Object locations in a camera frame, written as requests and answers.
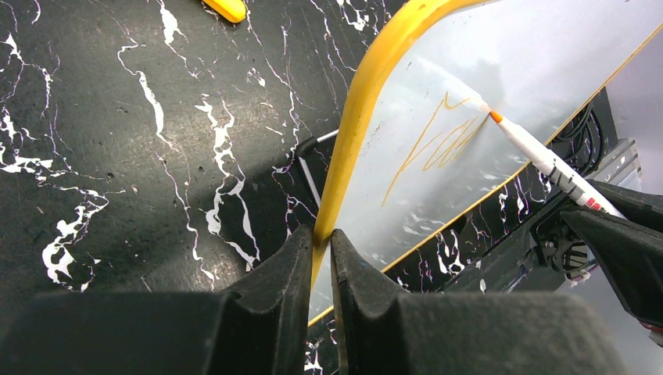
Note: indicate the aluminium frame rail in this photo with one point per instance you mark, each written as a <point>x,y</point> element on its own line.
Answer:
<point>621,166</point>

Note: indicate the yellow marker cap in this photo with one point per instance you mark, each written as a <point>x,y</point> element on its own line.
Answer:
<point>233,11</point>

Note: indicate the white orange marker pen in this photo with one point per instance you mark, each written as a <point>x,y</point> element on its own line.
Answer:
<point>555,168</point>

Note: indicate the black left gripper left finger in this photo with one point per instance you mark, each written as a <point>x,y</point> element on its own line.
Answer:
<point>257,325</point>

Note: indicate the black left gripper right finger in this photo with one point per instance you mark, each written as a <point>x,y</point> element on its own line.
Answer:
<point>381,328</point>

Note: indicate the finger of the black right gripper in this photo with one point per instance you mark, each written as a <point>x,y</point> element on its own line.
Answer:
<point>638,207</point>
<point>629,251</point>

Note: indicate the yellow framed whiteboard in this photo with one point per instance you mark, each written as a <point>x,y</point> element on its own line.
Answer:
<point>416,149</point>

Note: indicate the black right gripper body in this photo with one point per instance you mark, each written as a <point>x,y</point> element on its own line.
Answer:
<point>558,247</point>

